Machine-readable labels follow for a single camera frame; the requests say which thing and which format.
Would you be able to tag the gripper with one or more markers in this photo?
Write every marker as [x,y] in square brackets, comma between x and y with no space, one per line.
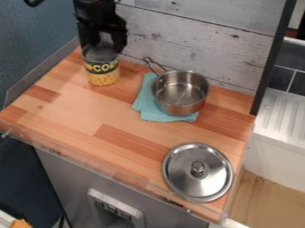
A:
[97,16]

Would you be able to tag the yellow corn can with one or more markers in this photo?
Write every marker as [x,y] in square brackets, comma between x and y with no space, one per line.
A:
[102,69]

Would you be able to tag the light blue cloth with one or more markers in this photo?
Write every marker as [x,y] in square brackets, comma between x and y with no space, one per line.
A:
[143,102]

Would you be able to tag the silver pot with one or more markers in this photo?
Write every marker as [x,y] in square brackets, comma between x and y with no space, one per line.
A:
[180,92]

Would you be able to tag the silver pot lid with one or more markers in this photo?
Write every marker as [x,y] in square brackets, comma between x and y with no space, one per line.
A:
[197,172]

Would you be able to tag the white cabinet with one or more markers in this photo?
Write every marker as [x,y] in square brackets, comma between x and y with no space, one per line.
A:
[278,136]

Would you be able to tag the black frame post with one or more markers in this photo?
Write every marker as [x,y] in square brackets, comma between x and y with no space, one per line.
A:
[271,59]

